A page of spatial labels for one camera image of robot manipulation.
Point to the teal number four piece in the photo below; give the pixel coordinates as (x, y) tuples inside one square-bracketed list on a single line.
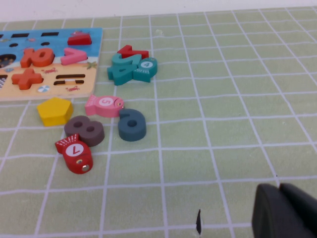
[(116, 77)]

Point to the brown number eight piece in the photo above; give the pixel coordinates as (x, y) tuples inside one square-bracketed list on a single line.
[(96, 135)]

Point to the red minus sign piece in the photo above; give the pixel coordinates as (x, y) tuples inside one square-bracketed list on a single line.
[(79, 41)]

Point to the pink fish number five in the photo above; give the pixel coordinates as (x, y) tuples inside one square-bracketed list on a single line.
[(106, 110)]

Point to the red number seven piece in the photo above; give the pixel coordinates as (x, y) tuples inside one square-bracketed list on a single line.
[(138, 53)]

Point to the yellow pentagon piece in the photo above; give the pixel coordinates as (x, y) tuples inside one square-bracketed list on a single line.
[(54, 110)]

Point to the red fish number seven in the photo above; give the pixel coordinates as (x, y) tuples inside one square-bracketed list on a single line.
[(79, 163)]

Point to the teal number two piece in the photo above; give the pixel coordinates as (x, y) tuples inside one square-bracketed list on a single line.
[(116, 59)]

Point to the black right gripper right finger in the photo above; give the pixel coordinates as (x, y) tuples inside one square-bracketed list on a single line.
[(304, 205)]

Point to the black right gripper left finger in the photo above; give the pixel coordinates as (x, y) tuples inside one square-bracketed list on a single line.
[(272, 218)]

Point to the orange plus sign piece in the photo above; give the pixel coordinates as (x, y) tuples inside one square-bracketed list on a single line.
[(27, 78)]

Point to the orange number ten piece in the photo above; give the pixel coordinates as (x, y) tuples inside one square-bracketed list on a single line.
[(27, 59)]

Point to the teal fish number four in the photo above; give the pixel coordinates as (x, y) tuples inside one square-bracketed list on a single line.
[(142, 74)]

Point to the green grid tablecloth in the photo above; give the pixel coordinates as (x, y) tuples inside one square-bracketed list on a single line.
[(223, 124)]

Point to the wooden number shape puzzle board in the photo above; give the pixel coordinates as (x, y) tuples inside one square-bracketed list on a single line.
[(94, 81)]

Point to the pink greater-than sign piece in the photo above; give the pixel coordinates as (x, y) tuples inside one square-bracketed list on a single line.
[(80, 55)]

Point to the blue-grey number nine piece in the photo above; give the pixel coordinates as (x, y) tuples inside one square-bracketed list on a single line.
[(131, 135)]

